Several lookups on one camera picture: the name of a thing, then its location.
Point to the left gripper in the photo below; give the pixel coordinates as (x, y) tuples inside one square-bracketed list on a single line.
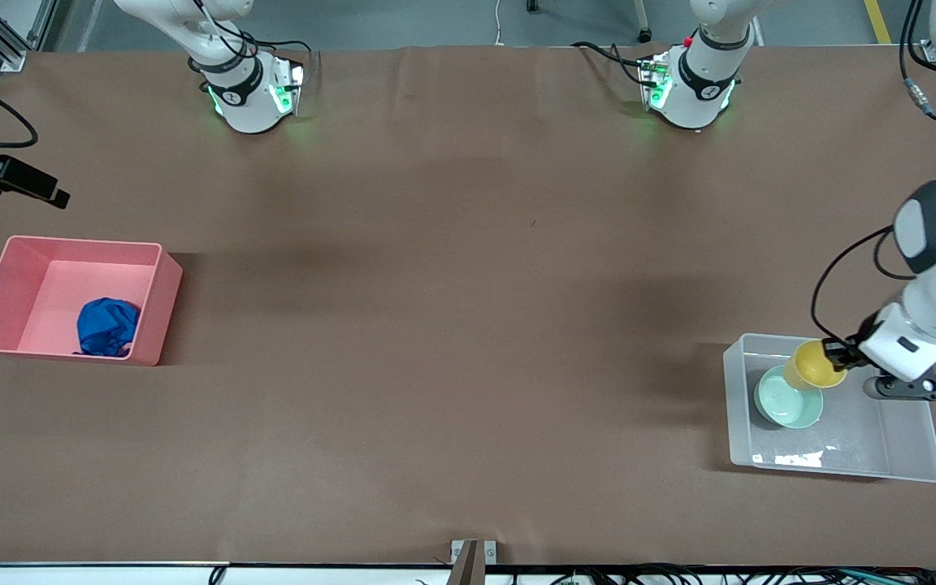
[(848, 348)]

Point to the yellow cup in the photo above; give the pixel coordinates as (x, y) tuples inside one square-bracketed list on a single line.
[(813, 367)]

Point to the mint green bowl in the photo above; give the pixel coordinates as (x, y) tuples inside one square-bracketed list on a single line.
[(781, 406)]

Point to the blue glove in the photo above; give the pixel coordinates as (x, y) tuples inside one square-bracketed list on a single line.
[(106, 329)]

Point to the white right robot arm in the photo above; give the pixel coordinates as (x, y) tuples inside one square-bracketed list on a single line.
[(249, 106)]

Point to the clear plastic bin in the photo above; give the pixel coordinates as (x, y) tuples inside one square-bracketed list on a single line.
[(907, 447)]

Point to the pink plastic bin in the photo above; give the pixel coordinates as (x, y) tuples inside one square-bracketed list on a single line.
[(54, 292)]

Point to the chair leg with caster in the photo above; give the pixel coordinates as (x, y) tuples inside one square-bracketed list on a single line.
[(644, 34)]

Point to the brown table mat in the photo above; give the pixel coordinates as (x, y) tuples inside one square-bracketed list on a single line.
[(452, 325)]

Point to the aluminium frame profile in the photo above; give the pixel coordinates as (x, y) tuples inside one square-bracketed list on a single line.
[(5, 49)]

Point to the metal bracket with brown post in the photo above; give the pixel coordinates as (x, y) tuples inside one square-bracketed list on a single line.
[(472, 561)]

